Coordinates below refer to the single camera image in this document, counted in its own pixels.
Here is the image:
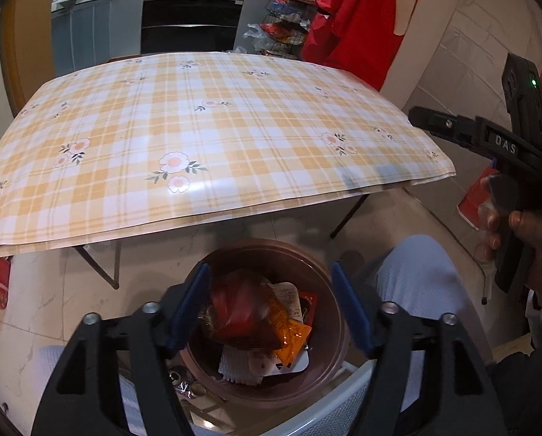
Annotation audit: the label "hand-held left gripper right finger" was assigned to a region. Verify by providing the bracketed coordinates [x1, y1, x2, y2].
[330, 261, 498, 436]

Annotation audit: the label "person's right leg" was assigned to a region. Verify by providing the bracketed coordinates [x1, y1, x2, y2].
[374, 235, 483, 365]

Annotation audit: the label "wooden door frame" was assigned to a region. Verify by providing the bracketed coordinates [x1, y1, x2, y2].
[0, 0, 57, 119]

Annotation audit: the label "brown round trash bin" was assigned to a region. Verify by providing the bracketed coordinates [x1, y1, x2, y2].
[179, 238, 350, 404]

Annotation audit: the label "grey lower cabinets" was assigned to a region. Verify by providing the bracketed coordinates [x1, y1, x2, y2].
[50, 0, 145, 77]

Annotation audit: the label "yellow checkered tablecloth table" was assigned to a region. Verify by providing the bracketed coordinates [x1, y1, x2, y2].
[0, 51, 457, 256]

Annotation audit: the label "clear plastic packaging bag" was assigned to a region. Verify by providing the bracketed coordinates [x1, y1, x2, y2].
[248, 282, 311, 376]

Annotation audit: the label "silver foil scraps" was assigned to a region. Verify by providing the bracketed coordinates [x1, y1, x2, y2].
[168, 367, 209, 403]

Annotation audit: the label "red cardboard box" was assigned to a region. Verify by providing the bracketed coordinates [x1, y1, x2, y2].
[457, 167, 499, 230]

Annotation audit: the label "black built-in oven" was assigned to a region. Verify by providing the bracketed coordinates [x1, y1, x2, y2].
[140, 0, 248, 56]

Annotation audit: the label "red apron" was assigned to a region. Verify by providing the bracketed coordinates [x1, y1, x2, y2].
[300, 0, 421, 93]

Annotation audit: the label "black wire storage rack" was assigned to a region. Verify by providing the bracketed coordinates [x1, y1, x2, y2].
[253, 0, 319, 61]

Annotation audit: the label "dark red snack wrapper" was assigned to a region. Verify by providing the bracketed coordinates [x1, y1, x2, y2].
[209, 270, 272, 342]
[298, 291, 319, 328]

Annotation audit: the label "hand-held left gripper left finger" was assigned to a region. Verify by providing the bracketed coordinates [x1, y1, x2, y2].
[30, 261, 212, 436]

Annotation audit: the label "orange snack packet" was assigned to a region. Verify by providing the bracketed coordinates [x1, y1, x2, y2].
[264, 295, 314, 370]

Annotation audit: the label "person's right forearm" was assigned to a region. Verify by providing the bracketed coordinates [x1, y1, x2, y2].
[489, 288, 542, 436]

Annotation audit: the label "metal table leg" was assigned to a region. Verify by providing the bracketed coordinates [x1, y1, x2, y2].
[73, 240, 122, 290]
[329, 193, 371, 241]

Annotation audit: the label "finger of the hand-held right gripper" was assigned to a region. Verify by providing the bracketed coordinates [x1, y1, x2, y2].
[408, 105, 497, 156]

